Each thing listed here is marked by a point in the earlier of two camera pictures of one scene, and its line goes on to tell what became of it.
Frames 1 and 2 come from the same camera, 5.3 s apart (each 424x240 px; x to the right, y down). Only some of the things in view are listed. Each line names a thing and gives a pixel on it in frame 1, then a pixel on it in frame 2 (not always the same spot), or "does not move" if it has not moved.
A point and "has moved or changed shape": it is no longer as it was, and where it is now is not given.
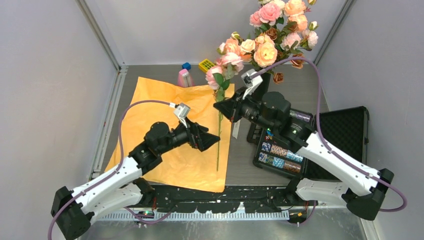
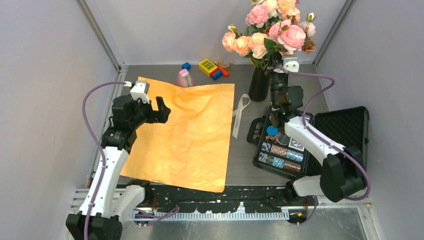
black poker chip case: [346, 130] does not move
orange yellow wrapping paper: [184, 166] does not move
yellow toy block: [206, 65] does not move
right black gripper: [231, 108] to [276, 71]
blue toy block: [187, 65] does not move
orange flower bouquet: [218, 78] to [290, 37]
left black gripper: [205, 139] to [159, 116]
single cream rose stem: [247, 46] to [259, 51]
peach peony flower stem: [231, 45] has moved or changed shape
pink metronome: [185, 79] does not move
